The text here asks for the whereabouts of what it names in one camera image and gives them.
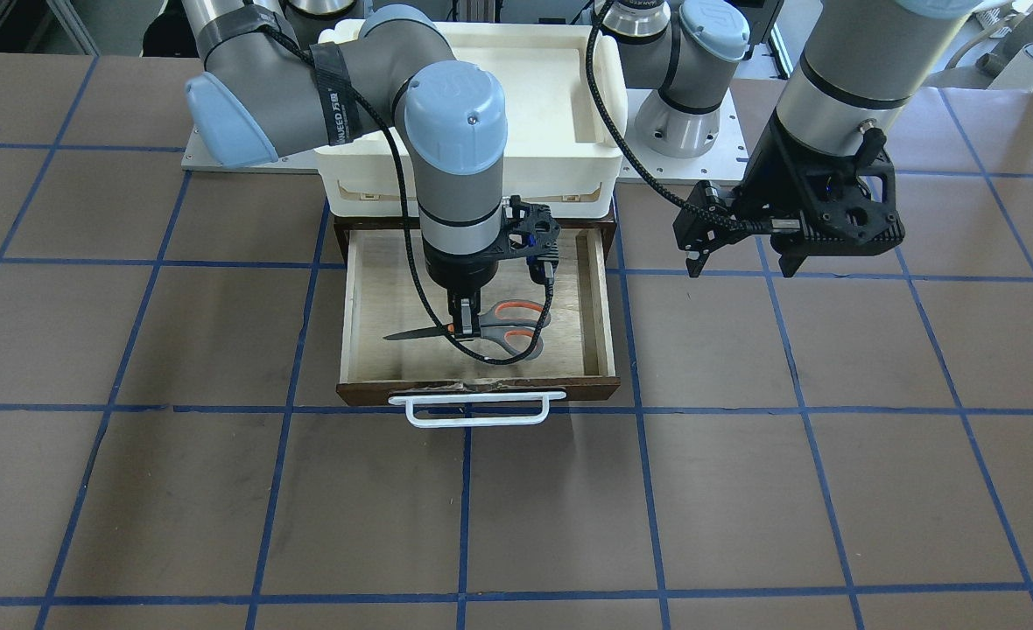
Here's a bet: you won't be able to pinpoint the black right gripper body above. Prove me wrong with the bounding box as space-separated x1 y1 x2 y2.
424 246 499 303

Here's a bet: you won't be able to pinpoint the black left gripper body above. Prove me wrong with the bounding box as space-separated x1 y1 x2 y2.
735 115 905 259

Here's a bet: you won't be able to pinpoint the orange grey scissors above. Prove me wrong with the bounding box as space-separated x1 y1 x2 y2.
384 300 544 360

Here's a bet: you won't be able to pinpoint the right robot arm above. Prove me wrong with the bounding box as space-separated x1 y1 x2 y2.
184 1 508 335

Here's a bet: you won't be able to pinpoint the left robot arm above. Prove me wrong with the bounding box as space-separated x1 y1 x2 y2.
587 1 975 277

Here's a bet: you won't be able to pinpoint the wooden drawer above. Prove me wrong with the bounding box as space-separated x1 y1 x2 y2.
335 226 622 408

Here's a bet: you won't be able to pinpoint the dark wooden cabinet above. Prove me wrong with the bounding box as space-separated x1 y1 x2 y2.
331 203 617 256

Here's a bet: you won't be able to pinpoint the white plastic tray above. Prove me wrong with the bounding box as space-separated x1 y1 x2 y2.
313 23 629 220

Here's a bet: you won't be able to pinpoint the black braided cable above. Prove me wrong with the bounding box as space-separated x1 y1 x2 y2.
258 22 557 367

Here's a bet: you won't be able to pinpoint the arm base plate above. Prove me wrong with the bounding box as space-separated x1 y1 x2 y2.
613 78 799 186
181 124 321 174

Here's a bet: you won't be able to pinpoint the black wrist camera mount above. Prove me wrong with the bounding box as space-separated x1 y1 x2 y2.
501 195 560 287

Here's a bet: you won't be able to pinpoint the white drawer handle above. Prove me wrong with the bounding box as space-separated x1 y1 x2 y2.
388 390 567 428

